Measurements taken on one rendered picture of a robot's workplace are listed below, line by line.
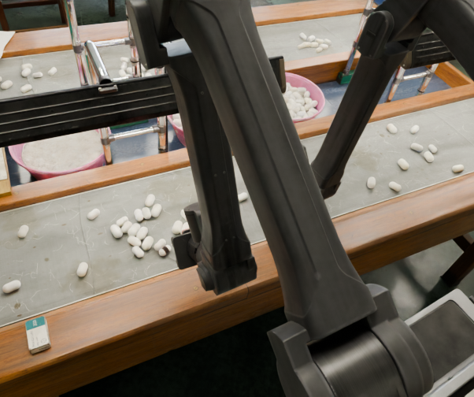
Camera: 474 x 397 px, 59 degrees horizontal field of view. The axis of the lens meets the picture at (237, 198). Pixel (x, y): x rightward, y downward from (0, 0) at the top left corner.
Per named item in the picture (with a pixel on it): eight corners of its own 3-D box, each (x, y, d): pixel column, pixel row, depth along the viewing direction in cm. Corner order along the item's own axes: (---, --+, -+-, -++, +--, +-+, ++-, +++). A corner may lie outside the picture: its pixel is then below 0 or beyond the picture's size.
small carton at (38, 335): (51, 347, 79) (49, 343, 78) (31, 354, 78) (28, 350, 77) (46, 319, 83) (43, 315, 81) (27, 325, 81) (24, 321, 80)
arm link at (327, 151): (396, 21, 61) (437, 15, 66) (368, 4, 64) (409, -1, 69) (304, 213, 91) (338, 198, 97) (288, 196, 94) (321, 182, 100)
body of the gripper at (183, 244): (169, 235, 79) (179, 245, 72) (219, 220, 82) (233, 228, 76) (176, 268, 80) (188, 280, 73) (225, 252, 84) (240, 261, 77)
